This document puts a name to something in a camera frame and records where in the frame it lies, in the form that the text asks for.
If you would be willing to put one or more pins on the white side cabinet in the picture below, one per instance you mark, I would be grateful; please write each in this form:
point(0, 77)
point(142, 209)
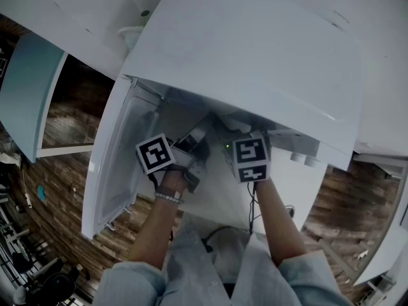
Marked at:
point(385, 202)

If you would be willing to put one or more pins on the light blue shirt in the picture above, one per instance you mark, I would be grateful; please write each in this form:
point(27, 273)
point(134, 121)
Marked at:
point(197, 266)

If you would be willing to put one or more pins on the person's left forearm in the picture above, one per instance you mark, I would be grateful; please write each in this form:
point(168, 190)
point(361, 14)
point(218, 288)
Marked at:
point(159, 222)

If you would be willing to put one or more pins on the small white floor object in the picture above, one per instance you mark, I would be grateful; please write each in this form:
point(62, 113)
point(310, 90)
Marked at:
point(28, 200)

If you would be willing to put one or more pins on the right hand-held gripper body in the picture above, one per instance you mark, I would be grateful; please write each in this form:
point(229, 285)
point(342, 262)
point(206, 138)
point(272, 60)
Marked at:
point(250, 158)

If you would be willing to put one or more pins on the black metal rack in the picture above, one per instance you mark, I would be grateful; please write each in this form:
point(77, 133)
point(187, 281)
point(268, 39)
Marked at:
point(14, 244)

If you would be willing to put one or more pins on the person's right forearm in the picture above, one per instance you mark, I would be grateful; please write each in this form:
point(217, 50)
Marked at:
point(277, 222)

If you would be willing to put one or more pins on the white microwave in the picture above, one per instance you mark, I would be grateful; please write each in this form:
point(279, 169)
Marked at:
point(242, 62)

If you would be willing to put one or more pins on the teal cabinet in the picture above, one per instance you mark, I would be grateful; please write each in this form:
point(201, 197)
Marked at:
point(27, 91)

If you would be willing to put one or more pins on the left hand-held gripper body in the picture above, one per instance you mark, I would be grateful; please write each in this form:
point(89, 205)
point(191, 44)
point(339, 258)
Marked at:
point(155, 153)

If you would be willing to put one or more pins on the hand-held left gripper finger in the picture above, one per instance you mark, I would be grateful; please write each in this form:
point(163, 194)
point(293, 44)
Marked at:
point(207, 120)

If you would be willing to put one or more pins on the small teal floor object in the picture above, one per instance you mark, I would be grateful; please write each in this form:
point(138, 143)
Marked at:
point(41, 192)

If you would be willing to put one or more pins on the black round stool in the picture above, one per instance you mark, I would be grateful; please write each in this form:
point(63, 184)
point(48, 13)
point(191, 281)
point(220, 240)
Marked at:
point(59, 285)

